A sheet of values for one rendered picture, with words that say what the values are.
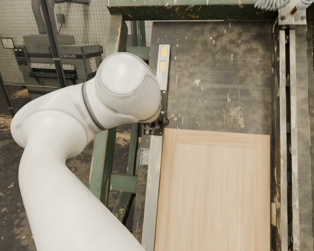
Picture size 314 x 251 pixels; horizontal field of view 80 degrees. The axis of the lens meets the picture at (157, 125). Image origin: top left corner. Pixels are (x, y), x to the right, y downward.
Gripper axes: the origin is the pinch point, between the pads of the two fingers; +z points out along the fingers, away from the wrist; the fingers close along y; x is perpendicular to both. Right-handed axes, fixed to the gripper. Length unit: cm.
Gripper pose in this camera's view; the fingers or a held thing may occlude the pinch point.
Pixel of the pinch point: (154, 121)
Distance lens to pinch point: 68.4
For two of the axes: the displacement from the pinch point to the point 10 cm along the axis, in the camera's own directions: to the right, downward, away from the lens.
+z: 1.2, 1.5, 9.8
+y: -0.8, 9.9, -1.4
